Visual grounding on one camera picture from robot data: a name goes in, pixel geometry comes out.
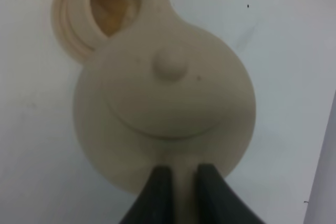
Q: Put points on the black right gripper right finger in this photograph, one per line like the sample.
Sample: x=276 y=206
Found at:
x=216 y=201

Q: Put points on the brown teapot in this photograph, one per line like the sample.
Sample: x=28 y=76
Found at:
x=163 y=92

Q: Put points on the front cup saucer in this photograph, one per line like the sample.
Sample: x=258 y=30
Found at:
x=65 y=35

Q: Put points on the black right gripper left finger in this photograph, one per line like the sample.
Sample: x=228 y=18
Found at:
x=155 y=202

